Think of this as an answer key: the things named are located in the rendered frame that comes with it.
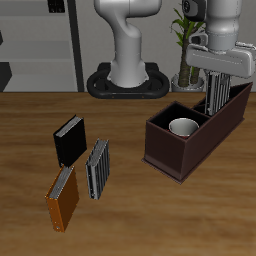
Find dark angular block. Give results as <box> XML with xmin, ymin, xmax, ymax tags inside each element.
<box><xmin>0</xmin><ymin>61</ymin><xmax>13</xmax><ymax>93</ymax></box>

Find orange book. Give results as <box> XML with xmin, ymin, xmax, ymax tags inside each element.
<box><xmin>44</xmin><ymin>164</ymin><xmax>81</xmax><ymax>234</ymax></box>

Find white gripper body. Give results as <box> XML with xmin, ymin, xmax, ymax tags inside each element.
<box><xmin>185</xmin><ymin>41</ymin><xmax>256</xmax><ymax>80</ymax></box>

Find dark items on shelf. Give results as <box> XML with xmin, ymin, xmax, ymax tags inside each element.
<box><xmin>47</xmin><ymin>0</ymin><xmax>66</xmax><ymax>14</ymax></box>

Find red mug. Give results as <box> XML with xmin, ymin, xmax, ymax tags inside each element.
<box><xmin>168</xmin><ymin>117</ymin><xmax>201</xmax><ymax>140</ymax></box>

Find grey shelf unit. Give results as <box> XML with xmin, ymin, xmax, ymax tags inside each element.
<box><xmin>0</xmin><ymin>0</ymin><xmax>85</xmax><ymax>93</ymax></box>

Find black book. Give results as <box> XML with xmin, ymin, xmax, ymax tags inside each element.
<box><xmin>52</xmin><ymin>114</ymin><xmax>88</xmax><ymax>168</ymax></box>

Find pot plant in white pot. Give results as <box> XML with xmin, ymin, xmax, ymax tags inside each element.
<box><xmin>170</xmin><ymin>7</ymin><xmax>206</xmax><ymax>93</ymax></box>

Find dark brown desk caddy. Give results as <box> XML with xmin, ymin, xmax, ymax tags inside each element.
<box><xmin>141</xmin><ymin>81</ymin><xmax>254</xmax><ymax>185</ymax></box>

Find grey striped book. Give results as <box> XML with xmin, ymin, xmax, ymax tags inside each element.
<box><xmin>85</xmin><ymin>138</ymin><xmax>111</xmax><ymax>201</ymax></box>
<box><xmin>204</xmin><ymin>70</ymin><xmax>233</xmax><ymax>117</ymax></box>

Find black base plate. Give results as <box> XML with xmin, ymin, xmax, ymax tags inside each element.
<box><xmin>86</xmin><ymin>61</ymin><xmax>171</xmax><ymax>100</ymax></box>

